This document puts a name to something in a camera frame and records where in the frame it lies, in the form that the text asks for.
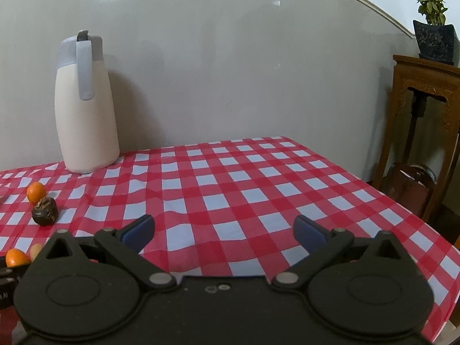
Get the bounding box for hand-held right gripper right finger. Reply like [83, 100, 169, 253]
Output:
[271, 214, 411, 290]

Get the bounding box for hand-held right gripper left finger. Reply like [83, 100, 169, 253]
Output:
[34, 214, 177, 290]

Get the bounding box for orange tangerine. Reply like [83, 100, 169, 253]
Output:
[26, 182, 47, 204]
[5, 248, 31, 268]

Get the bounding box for dark brown wrinkled fruit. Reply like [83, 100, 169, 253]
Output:
[32, 197, 59, 226]

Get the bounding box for red checkered tablecloth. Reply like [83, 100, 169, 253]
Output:
[0, 136, 460, 345]

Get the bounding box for brown container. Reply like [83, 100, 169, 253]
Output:
[383, 162, 437, 220]

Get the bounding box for white thermos jug grey lid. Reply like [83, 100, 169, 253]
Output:
[54, 30, 120, 174]

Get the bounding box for carved wooden stand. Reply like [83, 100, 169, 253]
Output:
[374, 55, 460, 223]

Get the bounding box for potted plant dark pot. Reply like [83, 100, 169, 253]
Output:
[413, 0, 455, 66]

